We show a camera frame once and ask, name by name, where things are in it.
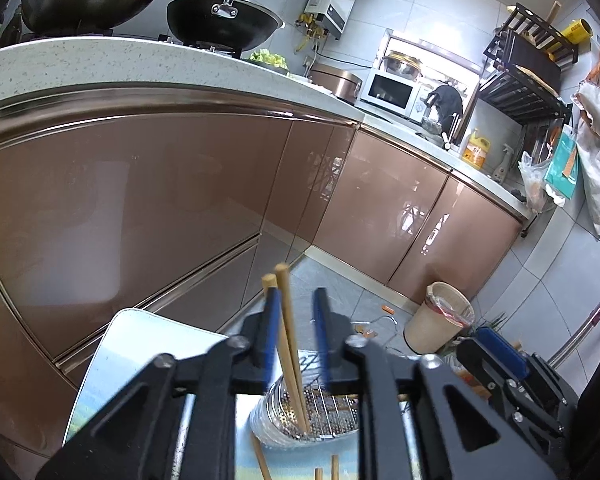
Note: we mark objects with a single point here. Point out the black cloth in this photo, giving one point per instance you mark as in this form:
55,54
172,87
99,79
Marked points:
447,105

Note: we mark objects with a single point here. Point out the steel cane maroon hook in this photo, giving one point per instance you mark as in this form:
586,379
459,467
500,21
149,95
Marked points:
580,335

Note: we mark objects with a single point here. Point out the copper rice cooker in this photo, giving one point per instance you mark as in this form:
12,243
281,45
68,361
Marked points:
337,85

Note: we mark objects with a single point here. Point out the long wooden chopstick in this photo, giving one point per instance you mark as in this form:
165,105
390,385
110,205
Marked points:
291,335
292,395

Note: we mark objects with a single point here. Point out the white kitchen countertop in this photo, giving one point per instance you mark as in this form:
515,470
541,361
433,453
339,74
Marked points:
105,65

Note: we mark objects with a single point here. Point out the steel kitchen faucet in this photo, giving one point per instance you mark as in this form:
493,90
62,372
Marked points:
452,135

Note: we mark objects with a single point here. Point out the orange scrap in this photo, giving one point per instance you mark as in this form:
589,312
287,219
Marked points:
387,309

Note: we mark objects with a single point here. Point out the steel mixing bowl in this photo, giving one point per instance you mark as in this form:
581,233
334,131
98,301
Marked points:
402,65

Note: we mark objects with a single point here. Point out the bowl of green vegetables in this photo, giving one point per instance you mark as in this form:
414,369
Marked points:
270,57

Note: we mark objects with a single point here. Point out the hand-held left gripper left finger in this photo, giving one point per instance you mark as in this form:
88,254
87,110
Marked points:
272,340

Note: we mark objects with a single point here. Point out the gas stove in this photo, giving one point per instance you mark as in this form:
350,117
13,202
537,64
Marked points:
200,45

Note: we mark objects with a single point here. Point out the white cloth sack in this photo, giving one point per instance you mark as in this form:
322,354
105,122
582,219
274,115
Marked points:
597,160

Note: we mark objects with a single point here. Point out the yellow detergent bottle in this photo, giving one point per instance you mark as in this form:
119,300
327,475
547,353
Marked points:
476,152

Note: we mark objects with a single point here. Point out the white spray bottle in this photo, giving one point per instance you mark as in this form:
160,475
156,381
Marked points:
502,165

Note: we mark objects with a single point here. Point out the yellow cup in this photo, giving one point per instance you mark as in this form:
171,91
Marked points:
577,30

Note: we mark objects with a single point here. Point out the white water heater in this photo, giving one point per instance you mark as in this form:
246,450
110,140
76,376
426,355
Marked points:
332,0

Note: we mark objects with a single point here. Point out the teal hanging bag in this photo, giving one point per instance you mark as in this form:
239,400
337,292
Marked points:
562,165

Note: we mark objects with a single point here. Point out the plastic bag on counter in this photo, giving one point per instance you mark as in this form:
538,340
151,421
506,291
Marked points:
537,185

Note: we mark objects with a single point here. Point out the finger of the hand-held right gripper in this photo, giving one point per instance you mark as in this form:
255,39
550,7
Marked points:
502,352
495,385

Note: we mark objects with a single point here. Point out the black dish rack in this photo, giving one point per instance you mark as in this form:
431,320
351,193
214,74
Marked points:
530,60

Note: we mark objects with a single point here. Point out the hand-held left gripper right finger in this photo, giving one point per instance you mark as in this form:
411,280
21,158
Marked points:
321,340

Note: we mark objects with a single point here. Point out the black wok with lid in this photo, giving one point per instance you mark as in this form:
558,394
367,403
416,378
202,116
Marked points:
220,25

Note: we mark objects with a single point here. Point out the beige trash bin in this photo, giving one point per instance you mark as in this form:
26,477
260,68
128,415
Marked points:
437,320

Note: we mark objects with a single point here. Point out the white microwave oven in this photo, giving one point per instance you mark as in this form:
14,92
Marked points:
387,92

